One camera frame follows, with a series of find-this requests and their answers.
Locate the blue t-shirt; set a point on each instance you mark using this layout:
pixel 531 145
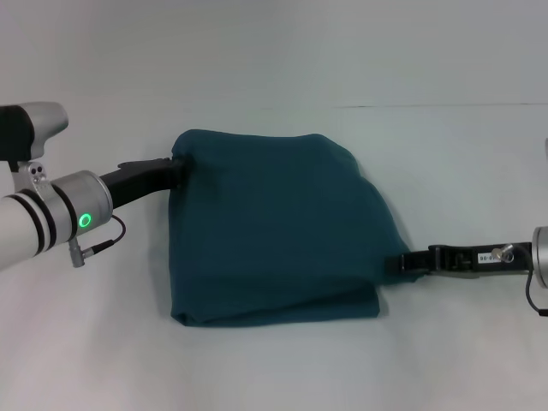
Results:
pixel 274 240

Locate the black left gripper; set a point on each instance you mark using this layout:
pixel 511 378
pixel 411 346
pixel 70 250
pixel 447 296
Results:
pixel 137 182

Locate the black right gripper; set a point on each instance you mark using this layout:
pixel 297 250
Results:
pixel 479 259

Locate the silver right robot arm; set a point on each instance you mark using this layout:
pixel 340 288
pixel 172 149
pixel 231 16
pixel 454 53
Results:
pixel 540 257

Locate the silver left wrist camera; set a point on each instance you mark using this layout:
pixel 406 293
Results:
pixel 25 137

